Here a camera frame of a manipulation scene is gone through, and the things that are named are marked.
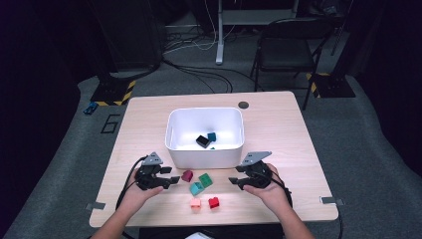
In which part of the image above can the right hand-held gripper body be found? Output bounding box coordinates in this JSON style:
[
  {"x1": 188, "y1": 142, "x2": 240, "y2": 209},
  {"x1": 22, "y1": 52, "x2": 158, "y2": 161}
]
[{"x1": 240, "y1": 150, "x2": 274, "y2": 190}]

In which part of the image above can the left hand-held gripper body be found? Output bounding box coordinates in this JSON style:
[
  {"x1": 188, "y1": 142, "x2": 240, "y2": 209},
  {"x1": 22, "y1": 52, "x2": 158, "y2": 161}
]
[{"x1": 133, "y1": 151, "x2": 164, "y2": 191}]

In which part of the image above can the teal sloped toy block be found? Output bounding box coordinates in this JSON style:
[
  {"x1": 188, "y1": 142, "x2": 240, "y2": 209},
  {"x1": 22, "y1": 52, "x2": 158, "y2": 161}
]
[{"x1": 188, "y1": 181, "x2": 205, "y2": 197}]

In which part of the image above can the green toy block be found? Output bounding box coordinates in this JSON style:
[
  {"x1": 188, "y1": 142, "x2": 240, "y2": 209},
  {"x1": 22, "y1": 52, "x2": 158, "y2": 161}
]
[{"x1": 198, "y1": 172, "x2": 214, "y2": 189}]

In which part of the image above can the black toy block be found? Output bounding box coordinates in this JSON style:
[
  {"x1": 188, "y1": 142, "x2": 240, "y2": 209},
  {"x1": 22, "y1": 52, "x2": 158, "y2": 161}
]
[{"x1": 195, "y1": 133, "x2": 212, "y2": 149}]

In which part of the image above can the white storage box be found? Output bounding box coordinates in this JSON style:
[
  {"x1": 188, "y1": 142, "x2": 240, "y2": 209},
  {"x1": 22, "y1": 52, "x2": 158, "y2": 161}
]
[{"x1": 164, "y1": 107, "x2": 246, "y2": 170}]

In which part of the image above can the person's left hand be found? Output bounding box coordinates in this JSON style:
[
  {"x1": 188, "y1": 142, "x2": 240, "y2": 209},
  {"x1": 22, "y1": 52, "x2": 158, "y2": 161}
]
[{"x1": 123, "y1": 169, "x2": 164, "y2": 211}]

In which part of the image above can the person's right hand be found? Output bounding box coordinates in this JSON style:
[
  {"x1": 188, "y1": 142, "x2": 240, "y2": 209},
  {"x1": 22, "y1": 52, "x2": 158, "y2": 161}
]
[{"x1": 243, "y1": 162, "x2": 293, "y2": 214}]

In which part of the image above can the white paper sheet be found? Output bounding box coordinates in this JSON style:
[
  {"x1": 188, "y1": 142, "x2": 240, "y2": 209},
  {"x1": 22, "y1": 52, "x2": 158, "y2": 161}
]
[{"x1": 183, "y1": 231, "x2": 217, "y2": 239}]

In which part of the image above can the small blue floor object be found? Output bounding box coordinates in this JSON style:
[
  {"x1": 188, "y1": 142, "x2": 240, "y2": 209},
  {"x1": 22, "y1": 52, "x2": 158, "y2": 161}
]
[{"x1": 83, "y1": 101, "x2": 100, "y2": 116}]

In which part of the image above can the black folding chair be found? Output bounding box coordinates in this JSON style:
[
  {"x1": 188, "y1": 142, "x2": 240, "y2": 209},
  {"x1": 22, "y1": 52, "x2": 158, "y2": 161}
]
[{"x1": 250, "y1": 17, "x2": 336, "y2": 111}]

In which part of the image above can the large dark panel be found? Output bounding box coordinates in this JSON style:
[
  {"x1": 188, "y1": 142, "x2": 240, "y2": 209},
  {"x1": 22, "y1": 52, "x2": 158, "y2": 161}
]
[{"x1": 94, "y1": 0, "x2": 167, "y2": 73}]

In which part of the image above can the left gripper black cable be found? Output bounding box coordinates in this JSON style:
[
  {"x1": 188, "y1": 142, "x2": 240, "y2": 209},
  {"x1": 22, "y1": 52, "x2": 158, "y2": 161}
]
[{"x1": 113, "y1": 154, "x2": 148, "y2": 239}]

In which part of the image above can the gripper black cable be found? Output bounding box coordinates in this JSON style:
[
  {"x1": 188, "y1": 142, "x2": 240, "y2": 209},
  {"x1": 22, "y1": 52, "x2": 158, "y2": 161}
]
[
  {"x1": 113, "y1": 154, "x2": 148, "y2": 239},
  {"x1": 252, "y1": 169, "x2": 295, "y2": 209}
]

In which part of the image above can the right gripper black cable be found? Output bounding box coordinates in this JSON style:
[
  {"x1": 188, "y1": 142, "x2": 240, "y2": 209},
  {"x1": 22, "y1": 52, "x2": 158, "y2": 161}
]
[{"x1": 252, "y1": 169, "x2": 295, "y2": 209}]

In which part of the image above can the black yellow-striped base plate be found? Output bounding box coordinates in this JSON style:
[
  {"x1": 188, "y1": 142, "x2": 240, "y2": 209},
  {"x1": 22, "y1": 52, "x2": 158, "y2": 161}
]
[
  {"x1": 90, "y1": 78, "x2": 137, "y2": 108},
  {"x1": 306, "y1": 72, "x2": 356, "y2": 100}
]

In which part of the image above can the black hanging cable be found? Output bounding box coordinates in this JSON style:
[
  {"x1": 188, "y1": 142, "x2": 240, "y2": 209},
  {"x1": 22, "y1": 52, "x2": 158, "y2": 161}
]
[{"x1": 335, "y1": 202, "x2": 344, "y2": 239}]

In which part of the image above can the black floor cable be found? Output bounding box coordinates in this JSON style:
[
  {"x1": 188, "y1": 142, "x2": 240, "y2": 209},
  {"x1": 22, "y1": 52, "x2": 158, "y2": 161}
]
[{"x1": 162, "y1": 58, "x2": 257, "y2": 94}]

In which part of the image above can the white floor cable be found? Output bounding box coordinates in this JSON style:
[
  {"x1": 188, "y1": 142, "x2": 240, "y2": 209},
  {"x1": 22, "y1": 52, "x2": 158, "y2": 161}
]
[{"x1": 163, "y1": 0, "x2": 240, "y2": 54}]

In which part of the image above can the white desk frame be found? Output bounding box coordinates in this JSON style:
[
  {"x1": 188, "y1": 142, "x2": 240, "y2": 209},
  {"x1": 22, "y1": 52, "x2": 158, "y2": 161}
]
[{"x1": 214, "y1": 0, "x2": 300, "y2": 66}]

